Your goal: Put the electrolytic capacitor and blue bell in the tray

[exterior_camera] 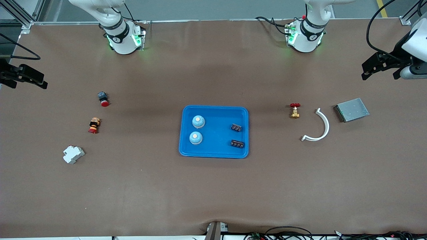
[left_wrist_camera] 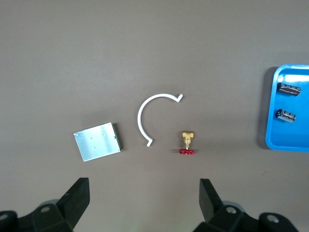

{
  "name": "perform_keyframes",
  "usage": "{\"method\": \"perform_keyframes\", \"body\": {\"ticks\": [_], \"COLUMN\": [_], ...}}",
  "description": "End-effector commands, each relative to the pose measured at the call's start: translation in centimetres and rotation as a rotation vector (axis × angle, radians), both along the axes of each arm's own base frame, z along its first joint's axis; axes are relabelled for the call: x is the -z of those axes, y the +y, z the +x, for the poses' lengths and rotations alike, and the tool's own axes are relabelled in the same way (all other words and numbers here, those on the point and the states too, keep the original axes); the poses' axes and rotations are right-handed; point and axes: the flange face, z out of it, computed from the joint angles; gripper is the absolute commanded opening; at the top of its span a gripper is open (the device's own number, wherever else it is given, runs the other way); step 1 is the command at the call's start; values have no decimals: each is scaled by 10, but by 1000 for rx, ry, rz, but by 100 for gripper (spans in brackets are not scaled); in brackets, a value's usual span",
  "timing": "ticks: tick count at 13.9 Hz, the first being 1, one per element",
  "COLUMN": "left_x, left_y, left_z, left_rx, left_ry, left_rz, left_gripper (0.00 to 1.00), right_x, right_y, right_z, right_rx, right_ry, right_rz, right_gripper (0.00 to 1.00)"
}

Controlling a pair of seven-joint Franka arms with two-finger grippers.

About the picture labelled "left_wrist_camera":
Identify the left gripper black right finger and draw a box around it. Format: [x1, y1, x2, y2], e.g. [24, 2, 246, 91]
[194, 178, 300, 232]

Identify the brass valve red handle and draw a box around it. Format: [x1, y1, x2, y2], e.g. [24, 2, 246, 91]
[178, 130, 196, 156]

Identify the black electrolytic capacitor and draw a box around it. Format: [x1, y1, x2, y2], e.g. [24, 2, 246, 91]
[276, 108, 297, 123]
[277, 82, 302, 97]

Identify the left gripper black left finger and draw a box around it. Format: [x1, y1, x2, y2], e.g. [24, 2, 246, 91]
[0, 177, 91, 232]

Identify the white curved pipe clamp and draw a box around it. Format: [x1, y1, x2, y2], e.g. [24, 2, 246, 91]
[137, 92, 184, 147]

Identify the blue plastic tray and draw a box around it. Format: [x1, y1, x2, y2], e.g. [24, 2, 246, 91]
[265, 63, 309, 153]

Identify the silver metal circuit module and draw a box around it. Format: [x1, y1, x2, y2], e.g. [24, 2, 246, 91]
[73, 122, 124, 162]

